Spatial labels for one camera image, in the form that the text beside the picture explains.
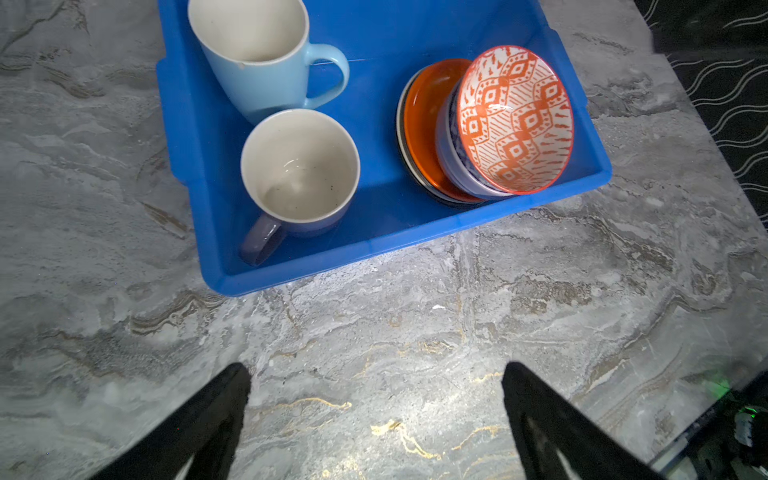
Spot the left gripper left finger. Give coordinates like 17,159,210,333
93,362,251,479

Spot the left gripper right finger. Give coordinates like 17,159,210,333
502,362,660,479

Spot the purple cream mug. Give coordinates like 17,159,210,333
239,109,361,266

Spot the lavender bowl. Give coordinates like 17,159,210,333
435,85,511,201

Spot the blue white patterned bowl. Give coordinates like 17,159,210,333
449,45,574,196

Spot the orange plate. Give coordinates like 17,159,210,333
404,58,484,206

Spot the light blue mug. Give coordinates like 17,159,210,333
187,0,350,125

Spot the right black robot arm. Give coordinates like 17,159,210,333
684,371,767,479

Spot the blue plastic bin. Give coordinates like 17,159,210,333
156,1,612,296

